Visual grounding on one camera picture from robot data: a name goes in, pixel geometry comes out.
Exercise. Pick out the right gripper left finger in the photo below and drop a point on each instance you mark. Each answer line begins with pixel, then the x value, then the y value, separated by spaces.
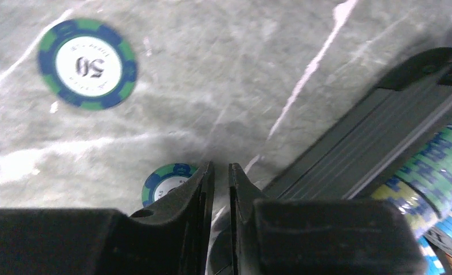
pixel 170 236

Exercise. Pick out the green chip stack row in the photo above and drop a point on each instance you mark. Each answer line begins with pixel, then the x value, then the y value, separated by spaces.
pixel 422 188

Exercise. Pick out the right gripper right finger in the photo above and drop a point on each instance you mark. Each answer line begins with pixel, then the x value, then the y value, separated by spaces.
pixel 272 236

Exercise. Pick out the black poker set case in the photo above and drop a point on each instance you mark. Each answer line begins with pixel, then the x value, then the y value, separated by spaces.
pixel 359 153

